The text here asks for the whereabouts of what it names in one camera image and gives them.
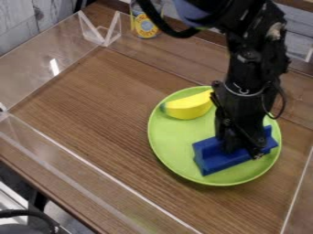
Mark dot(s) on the black metal table bracket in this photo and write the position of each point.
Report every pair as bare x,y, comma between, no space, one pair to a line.
44,221

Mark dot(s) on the yellow labelled tin can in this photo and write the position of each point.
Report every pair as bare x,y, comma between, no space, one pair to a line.
142,26

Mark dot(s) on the blue block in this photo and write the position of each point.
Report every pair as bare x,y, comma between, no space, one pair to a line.
212,159

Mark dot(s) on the yellow toy banana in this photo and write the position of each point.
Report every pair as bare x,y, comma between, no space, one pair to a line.
190,107

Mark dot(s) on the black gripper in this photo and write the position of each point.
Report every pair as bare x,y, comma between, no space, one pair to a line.
244,98

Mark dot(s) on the clear acrylic tray enclosure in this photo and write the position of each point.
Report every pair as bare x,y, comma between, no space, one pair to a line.
74,136

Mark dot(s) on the green plate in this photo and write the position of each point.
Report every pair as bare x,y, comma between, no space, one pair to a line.
172,137

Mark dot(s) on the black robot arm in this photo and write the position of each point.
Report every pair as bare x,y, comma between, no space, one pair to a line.
254,27

